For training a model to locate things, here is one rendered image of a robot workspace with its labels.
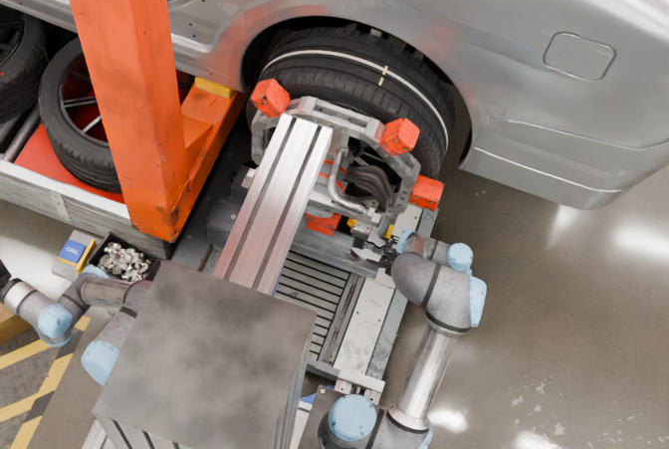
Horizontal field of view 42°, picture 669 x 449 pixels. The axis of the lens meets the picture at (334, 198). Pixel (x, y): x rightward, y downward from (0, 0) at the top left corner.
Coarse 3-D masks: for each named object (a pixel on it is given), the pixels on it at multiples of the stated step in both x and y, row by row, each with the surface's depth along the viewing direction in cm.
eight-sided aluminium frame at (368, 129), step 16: (288, 112) 258; (304, 112) 254; (320, 112) 254; (336, 112) 256; (352, 112) 255; (256, 128) 271; (336, 128) 255; (352, 128) 253; (368, 128) 253; (384, 128) 256; (256, 144) 280; (256, 160) 288; (400, 160) 260; (416, 160) 266; (400, 176) 266; (416, 176) 265; (400, 192) 274; (400, 208) 282
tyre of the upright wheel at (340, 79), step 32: (320, 32) 266; (352, 32) 263; (288, 64) 264; (320, 64) 258; (352, 64) 257; (384, 64) 259; (416, 64) 263; (320, 96) 259; (352, 96) 253; (384, 96) 254; (416, 96) 260; (448, 96) 272; (448, 128) 276; (352, 192) 302
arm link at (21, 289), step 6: (18, 282) 210; (24, 282) 211; (12, 288) 208; (18, 288) 208; (24, 288) 208; (30, 288) 209; (36, 288) 213; (6, 294) 208; (12, 294) 207; (18, 294) 207; (24, 294) 207; (6, 300) 207; (12, 300) 207; (18, 300) 207; (6, 306) 208; (12, 306) 207
